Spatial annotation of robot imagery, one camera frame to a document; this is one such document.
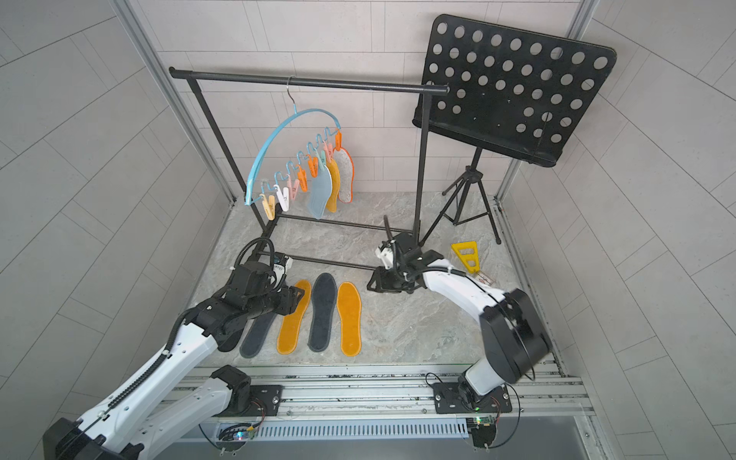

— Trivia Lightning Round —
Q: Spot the light blue insole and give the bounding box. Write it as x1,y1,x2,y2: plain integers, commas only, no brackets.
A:
308,163,333,220

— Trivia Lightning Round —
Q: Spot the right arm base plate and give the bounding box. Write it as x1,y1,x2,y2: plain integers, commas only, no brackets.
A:
430,381,513,414

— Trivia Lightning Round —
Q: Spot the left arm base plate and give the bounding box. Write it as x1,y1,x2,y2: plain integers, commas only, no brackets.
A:
222,385,284,417

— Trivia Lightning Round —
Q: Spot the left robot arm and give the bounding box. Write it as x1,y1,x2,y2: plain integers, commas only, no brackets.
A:
42,237,304,459

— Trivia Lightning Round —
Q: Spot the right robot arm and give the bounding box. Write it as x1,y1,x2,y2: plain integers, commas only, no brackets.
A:
367,218,552,404

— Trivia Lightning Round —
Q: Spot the black perforated music stand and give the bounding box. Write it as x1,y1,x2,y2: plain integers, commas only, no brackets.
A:
411,13,617,248

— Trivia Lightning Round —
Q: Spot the small card box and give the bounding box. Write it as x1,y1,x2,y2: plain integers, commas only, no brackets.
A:
475,271,496,286

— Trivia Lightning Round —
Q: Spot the black shoe insole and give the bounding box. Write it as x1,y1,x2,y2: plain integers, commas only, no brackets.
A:
218,330,243,353

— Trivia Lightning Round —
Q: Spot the orange rim insole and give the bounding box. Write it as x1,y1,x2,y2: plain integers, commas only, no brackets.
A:
333,149,355,203

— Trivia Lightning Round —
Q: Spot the orange yellow shoe insole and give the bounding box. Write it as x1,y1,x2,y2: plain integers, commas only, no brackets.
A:
276,280,312,355

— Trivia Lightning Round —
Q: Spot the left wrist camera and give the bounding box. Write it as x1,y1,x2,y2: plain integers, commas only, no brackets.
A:
273,252,293,279

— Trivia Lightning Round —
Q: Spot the yellow triangular plastic piece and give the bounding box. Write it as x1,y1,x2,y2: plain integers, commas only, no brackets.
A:
450,241,480,274

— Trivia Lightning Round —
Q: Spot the aluminium mounting rail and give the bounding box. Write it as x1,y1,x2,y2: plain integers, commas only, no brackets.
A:
241,356,594,422

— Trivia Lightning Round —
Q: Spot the blue multi-clip hanger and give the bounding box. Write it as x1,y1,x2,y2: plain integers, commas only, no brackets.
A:
245,105,341,220

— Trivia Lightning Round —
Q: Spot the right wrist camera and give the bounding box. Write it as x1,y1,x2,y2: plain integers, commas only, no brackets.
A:
375,240,398,270

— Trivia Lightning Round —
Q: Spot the dark grey shoe insole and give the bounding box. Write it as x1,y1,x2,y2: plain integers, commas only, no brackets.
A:
240,312,277,358

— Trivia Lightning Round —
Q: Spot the black garment rack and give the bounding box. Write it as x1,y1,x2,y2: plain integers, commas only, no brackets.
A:
169,67,450,273

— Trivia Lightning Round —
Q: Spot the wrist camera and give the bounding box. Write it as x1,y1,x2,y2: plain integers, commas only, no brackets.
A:
375,240,398,270
273,252,293,279

